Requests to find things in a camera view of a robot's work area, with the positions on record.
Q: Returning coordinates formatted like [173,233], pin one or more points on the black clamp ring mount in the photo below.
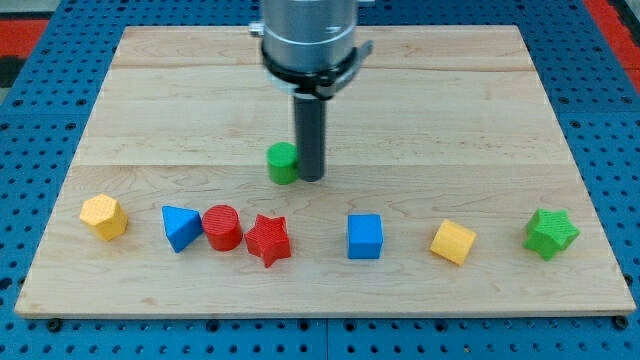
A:
[320,85]

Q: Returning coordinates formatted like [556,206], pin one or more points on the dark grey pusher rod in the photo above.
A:
[310,126]

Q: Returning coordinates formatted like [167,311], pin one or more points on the green cylinder block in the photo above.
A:
[282,163]

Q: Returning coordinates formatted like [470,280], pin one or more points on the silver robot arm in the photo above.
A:
[308,50]

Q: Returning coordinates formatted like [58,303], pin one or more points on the red star block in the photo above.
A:
[268,239]

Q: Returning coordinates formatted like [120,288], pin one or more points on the green star block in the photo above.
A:
[549,232]

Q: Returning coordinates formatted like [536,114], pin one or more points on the blue cube block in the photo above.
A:
[364,236]

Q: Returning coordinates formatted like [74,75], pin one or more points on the red cylinder block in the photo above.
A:
[222,227]

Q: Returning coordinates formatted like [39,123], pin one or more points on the wooden board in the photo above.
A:
[442,122]

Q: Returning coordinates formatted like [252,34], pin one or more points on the blue triangle block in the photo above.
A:
[182,226]

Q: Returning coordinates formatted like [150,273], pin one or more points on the yellow cube block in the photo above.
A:
[453,242]

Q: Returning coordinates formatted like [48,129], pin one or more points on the yellow hexagon block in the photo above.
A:
[104,217]

